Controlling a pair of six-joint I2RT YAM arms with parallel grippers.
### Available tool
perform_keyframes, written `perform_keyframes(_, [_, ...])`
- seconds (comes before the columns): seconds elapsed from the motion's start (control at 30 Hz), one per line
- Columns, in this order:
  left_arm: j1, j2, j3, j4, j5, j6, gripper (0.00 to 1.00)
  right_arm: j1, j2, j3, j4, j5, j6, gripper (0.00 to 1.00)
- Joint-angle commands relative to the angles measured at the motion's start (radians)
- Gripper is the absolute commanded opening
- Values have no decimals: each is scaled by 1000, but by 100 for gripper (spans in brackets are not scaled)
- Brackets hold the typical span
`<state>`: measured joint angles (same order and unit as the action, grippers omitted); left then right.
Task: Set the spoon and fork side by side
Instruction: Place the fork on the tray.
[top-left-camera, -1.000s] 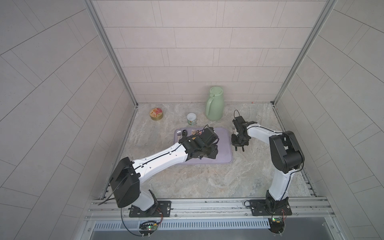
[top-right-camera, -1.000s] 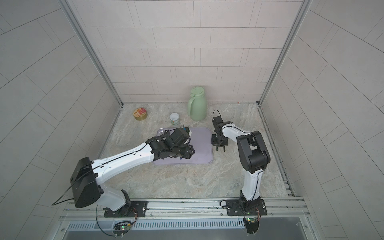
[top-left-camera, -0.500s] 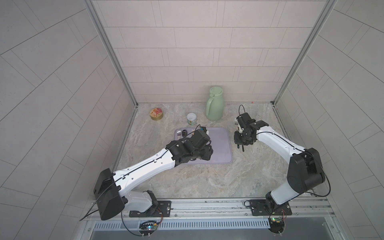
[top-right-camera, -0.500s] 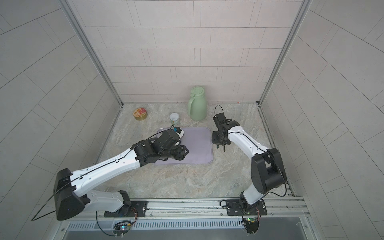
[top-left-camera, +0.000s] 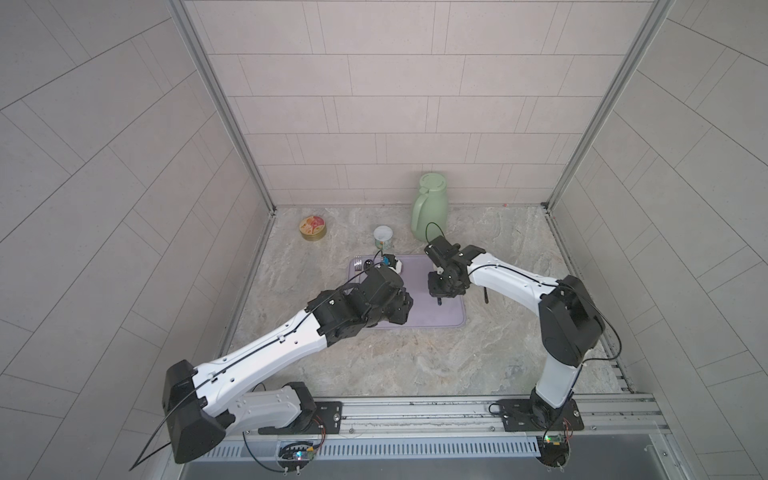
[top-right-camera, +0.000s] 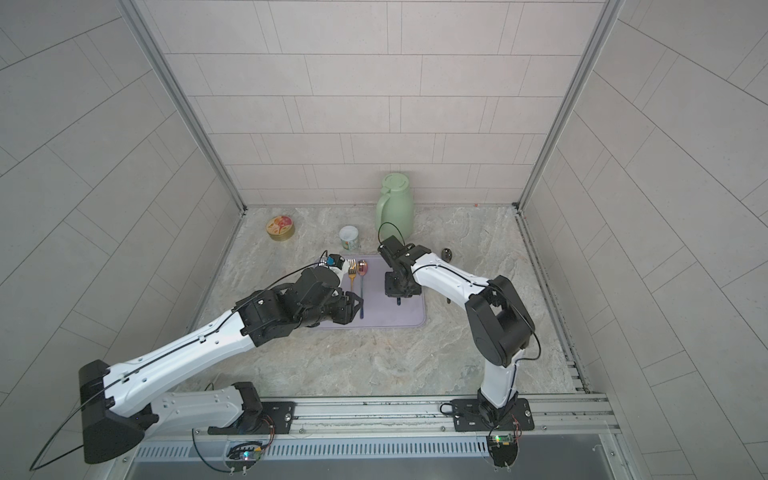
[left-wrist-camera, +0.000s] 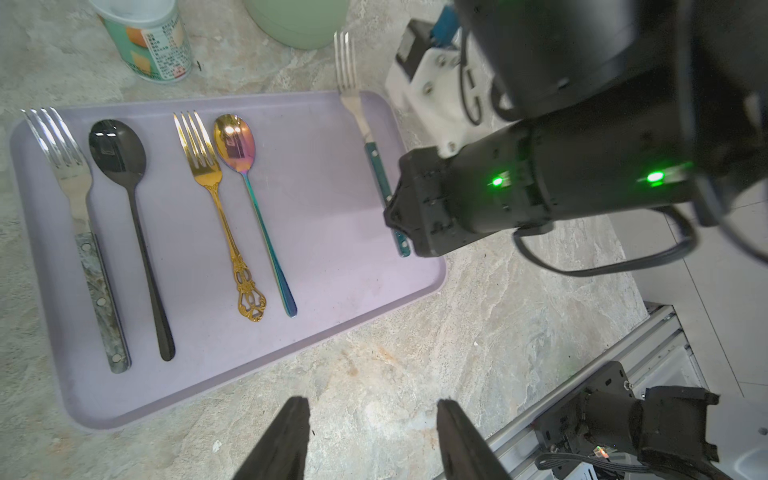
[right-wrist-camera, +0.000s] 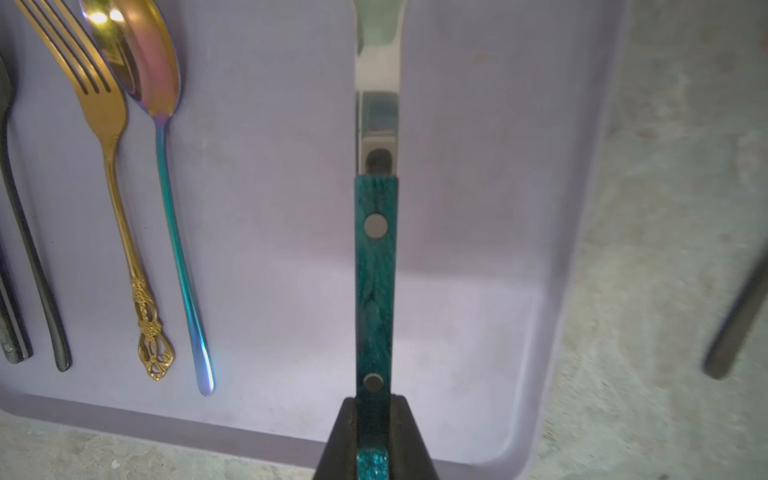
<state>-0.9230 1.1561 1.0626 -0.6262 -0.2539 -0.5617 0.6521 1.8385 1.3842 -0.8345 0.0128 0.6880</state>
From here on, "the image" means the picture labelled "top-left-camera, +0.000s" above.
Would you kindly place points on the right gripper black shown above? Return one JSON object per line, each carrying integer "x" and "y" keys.
{"x": 433, "y": 280}

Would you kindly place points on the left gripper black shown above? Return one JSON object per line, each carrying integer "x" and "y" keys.
{"x": 399, "y": 301}

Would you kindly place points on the lilac rectangular tray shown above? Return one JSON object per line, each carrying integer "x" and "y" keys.
{"x": 426, "y": 312}

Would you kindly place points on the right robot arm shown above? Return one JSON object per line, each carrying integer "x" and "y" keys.
{"x": 570, "y": 323}

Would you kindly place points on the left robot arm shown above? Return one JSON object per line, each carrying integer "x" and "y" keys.
{"x": 203, "y": 404}

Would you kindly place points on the green thermos jug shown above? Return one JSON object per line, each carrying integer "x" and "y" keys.
{"x": 430, "y": 205}

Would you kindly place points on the small white lidded cup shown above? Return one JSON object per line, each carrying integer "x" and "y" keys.
{"x": 383, "y": 237}

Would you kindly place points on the round gold candy tin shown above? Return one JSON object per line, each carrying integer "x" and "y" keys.
{"x": 312, "y": 228}

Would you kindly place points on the left controller board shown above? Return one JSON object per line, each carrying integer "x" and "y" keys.
{"x": 302, "y": 451}

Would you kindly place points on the controller board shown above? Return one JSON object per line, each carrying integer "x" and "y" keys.
{"x": 554, "y": 450}
{"x": 302, "y": 451}

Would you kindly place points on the right controller board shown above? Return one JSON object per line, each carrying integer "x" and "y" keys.
{"x": 554, "y": 450}

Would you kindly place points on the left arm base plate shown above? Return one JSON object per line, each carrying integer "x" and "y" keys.
{"x": 326, "y": 417}

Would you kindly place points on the aluminium mounting rail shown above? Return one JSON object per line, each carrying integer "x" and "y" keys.
{"x": 358, "y": 418}

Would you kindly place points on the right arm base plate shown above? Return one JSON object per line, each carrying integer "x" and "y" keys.
{"x": 526, "y": 415}

